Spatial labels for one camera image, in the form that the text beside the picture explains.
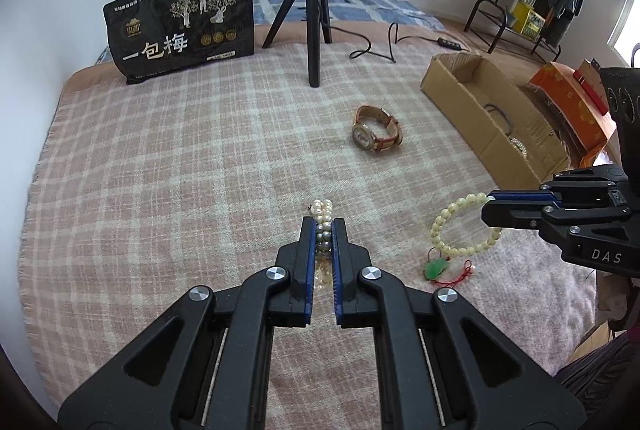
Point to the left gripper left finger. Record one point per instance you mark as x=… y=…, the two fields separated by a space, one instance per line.
x=281 y=294

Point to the black ring light tripod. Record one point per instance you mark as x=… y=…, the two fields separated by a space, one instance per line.
x=318 y=28

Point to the yellow bead bracelet red tassel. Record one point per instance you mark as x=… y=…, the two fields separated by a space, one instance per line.
x=457 y=235

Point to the brown leather strap wristwatch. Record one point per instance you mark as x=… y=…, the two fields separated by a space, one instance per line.
x=375 y=130

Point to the open brown cardboard box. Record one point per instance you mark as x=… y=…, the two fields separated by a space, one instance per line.
x=460 y=85

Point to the orange cloth covered box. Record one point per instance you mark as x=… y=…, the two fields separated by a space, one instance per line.
x=575 y=108

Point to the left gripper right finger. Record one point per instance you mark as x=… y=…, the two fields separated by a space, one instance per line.
x=364 y=295

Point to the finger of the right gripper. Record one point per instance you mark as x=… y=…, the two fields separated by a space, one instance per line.
x=539 y=196
x=519 y=215

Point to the bright window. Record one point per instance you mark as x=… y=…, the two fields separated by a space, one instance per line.
x=625 y=35

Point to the yellow box on rack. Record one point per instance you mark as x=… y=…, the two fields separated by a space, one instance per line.
x=526 y=21

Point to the pink plaid blanket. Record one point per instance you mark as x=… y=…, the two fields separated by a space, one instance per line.
x=144 y=191

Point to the stacked boxes on orange cloth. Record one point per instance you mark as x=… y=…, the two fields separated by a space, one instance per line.
x=588 y=77

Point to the black snack bag gold print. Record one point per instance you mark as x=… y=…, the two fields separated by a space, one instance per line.
x=151 y=38

